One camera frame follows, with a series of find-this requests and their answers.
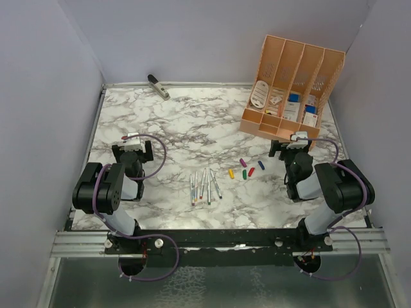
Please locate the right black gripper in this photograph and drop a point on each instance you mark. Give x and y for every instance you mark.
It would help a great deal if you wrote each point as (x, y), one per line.
(278, 146)

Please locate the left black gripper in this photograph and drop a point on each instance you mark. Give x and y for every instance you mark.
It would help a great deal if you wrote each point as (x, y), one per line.
(146, 156)

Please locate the purple-end white marker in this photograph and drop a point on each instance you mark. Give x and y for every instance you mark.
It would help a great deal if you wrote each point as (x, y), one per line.
(192, 190)

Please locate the yellow-end white marker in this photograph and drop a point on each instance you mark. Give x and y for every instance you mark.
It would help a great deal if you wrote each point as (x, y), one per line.
(196, 186)

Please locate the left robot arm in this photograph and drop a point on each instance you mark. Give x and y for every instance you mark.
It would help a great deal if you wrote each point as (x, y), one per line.
(100, 190)

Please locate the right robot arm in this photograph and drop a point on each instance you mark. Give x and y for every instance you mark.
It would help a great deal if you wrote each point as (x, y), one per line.
(343, 186)

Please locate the blue pen cap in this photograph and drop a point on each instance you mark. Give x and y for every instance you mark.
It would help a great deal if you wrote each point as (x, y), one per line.
(261, 165)

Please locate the blue white box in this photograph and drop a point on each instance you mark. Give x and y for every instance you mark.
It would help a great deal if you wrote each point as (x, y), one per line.
(293, 103)

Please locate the red white box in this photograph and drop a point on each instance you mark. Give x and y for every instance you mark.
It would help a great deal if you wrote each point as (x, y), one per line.
(310, 116)

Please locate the white paper cards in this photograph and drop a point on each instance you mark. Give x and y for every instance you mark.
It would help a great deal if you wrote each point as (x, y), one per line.
(275, 100)

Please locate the white oval perforated plate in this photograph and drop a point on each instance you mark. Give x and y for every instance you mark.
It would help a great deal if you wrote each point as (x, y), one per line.
(258, 97)

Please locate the peach desk organizer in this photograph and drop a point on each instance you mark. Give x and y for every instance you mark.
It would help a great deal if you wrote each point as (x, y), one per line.
(294, 67)

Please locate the blue-end white marker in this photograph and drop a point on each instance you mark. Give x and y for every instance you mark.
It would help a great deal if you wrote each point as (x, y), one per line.
(213, 178)

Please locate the grey black stapler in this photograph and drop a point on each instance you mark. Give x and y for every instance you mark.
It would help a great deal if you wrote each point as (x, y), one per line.
(156, 86)

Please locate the red-end white marker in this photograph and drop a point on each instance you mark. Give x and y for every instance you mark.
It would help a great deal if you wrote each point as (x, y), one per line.
(202, 184)

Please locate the green-end white marker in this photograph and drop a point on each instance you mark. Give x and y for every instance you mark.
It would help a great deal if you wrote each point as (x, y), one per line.
(208, 190)

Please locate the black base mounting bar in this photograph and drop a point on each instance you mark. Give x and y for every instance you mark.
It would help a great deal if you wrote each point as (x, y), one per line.
(216, 247)

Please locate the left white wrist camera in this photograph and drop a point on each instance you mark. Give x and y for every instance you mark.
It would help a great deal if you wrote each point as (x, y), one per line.
(132, 142)

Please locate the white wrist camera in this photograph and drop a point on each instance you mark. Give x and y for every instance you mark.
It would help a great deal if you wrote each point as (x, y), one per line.
(298, 140)
(132, 142)

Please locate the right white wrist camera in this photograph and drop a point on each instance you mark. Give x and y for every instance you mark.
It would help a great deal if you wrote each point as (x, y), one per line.
(298, 140)

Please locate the aluminium frame rail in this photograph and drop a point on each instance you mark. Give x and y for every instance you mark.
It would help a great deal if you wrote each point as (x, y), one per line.
(79, 244)

